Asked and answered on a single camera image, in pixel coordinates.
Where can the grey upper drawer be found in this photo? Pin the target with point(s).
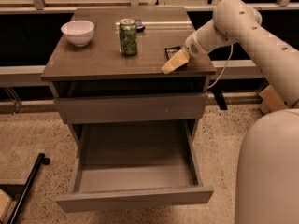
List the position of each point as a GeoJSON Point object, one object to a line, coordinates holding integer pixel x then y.
{"type": "Point", "coordinates": [131, 108]}

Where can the black metal bar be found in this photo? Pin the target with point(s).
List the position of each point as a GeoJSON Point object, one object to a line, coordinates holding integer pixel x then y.
{"type": "Point", "coordinates": [41, 159]}

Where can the dark chocolate rxbar wrapper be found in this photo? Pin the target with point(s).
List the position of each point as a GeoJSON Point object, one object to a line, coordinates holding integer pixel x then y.
{"type": "Point", "coordinates": [171, 51]}

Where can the cardboard box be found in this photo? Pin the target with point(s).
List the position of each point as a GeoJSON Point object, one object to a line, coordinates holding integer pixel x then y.
{"type": "Point", "coordinates": [271, 101]}

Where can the white ceramic bowl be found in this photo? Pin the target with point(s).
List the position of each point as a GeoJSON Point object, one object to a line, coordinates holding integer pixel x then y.
{"type": "Point", "coordinates": [79, 33]}

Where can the open grey middle drawer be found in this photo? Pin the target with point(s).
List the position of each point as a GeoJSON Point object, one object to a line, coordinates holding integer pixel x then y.
{"type": "Point", "coordinates": [134, 165]}

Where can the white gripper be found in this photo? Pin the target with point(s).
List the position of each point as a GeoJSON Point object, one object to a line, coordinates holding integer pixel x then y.
{"type": "Point", "coordinates": [193, 48]}

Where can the grey drawer cabinet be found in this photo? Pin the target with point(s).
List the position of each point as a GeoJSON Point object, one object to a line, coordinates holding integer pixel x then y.
{"type": "Point", "coordinates": [100, 70]}

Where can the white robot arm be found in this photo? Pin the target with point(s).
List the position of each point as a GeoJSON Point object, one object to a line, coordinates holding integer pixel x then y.
{"type": "Point", "coordinates": [267, 178]}

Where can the green soda can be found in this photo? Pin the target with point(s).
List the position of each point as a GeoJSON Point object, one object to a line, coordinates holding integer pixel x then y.
{"type": "Point", "coordinates": [127, 34]}

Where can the black bracket leg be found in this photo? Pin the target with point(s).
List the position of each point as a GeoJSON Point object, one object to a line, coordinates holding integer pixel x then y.
{"type": "Point", "coordinates": [219, 98]}

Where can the small dark device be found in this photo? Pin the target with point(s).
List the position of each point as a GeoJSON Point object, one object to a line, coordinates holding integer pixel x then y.
{"type": "Point", "coordinates": [139, 26]}

